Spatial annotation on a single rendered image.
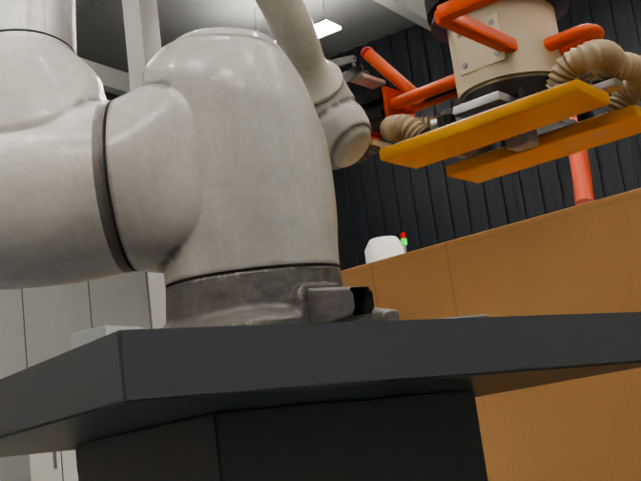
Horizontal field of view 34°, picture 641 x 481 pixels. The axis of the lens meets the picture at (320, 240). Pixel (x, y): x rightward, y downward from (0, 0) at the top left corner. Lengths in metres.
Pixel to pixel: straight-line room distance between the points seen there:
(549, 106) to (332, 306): 0.74
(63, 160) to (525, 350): 0.40
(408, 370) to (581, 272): 0.71
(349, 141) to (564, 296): 0.34
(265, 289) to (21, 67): 0.29
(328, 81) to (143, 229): 0.59
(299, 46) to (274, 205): 0.55
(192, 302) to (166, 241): 0.05
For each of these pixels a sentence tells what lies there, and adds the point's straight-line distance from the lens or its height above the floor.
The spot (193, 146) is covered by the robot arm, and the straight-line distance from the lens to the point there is 0.86.
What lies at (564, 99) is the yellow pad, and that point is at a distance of 1.48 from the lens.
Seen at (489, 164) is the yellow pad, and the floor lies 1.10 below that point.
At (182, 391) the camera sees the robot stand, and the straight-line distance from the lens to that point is 0.59.
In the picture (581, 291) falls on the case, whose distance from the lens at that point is 1.36.
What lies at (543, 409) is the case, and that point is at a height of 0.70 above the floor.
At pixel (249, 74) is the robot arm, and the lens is 0.88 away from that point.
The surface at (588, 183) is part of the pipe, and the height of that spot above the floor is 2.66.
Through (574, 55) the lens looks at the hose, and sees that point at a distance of 1.51.
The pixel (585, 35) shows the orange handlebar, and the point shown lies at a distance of 1.62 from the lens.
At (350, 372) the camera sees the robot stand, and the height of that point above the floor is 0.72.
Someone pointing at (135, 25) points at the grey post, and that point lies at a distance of 5.17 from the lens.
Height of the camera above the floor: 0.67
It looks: 12 degrees up
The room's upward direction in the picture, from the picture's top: 7 degrees counter-clockwise
